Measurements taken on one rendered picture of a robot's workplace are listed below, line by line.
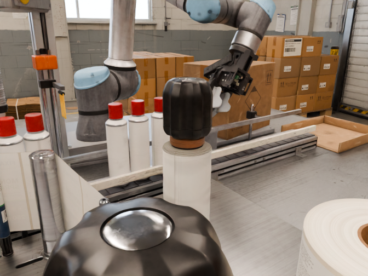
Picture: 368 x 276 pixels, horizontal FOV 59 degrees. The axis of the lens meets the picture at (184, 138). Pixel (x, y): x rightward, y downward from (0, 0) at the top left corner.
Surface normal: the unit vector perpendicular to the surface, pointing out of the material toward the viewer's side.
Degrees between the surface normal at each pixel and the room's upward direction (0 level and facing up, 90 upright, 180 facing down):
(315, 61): 89
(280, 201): 0
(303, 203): 0
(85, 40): 90
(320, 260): 90
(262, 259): 0
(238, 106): 90
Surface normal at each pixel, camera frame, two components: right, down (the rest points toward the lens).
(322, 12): -0.90, 0.14
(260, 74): 0.69, 0.24
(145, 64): 0.47, 0.29
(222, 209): 0.00, -0.95
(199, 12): -0.47, 0.28
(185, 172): -0.10, 0.28
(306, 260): -1.00, 0.00
